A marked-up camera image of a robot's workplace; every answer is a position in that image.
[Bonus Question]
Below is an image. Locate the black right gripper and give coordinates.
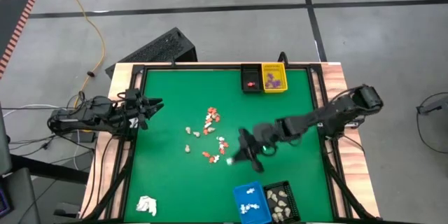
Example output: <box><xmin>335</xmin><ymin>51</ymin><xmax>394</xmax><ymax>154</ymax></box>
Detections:
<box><xmin>233</xmin><ymin>127</ymin><xmax>278</xmax><ymax>174</ymax></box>

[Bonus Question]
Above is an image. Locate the blue plastic basket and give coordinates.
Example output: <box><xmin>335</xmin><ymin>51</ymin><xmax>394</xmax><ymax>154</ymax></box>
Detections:
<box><xmin>232</xmin><ymin>181</ymin><xmax>273</xmax><ymax>224</ymax></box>

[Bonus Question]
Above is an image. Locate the black floor beam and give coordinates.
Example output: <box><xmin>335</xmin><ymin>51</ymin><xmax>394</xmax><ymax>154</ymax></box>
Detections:
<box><xmin>10</xmin><ymin>153</ymin><xmax>90</xmax><ymax>185</ymax></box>

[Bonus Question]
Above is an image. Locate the yellow plastic basket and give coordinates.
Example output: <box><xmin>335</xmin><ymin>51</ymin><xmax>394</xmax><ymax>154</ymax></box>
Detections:
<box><xmin>261</xmin><ymin>62</ymin><xmax>289</xmax><ymax>94</ymax></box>

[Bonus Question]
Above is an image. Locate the crumpled white paper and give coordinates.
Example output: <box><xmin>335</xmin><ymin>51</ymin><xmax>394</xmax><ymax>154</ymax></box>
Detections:
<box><xmin>135</xmin><ymin>193</ymin><xmax>158</xmax><ymax>216</ymax></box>

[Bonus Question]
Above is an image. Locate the black plastic basket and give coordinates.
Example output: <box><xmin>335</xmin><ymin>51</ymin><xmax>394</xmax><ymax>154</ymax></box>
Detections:
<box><xmin>262</xmin><ymin>180</ymin><xmax>302</xmax><ymax>223</ymax></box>
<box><xmin>241</xmin><ymin>63</ymin><xmax>263</xmax><ymax>94</ymax></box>

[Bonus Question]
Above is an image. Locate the yellow floor cable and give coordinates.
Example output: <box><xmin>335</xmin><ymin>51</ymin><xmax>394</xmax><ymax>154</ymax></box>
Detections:
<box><xmin>55</xmin><ymin>0</ymin><xmax>106</xmax><ymax>108</ymax></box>

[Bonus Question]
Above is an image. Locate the grey monitor panel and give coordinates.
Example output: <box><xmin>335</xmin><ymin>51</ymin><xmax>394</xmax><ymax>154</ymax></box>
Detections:
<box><xmin>0</xmin><ymin>104</ymin><xmax>13</xmax><ymax>176</ymax></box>

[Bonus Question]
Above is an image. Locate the black orange striped floor mat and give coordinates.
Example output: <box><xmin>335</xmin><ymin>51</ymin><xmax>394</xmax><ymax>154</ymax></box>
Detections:
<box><xmin>0</xmin><ymin>0</ymin><xmax>37</xmax><ymax>78</ymax></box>

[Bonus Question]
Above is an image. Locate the green table mat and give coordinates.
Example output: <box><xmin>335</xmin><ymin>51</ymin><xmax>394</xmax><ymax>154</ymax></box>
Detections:
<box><xmin>124</xmin><ymin>68</ymin><xmax>333</xmax><ymax>222</ymax></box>

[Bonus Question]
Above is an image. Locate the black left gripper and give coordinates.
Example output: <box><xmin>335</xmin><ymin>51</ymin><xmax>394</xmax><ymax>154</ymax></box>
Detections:
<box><xmin>120</xmin><ymin>87</ymin><xmax>165</xmax><ymax>130</ymax></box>

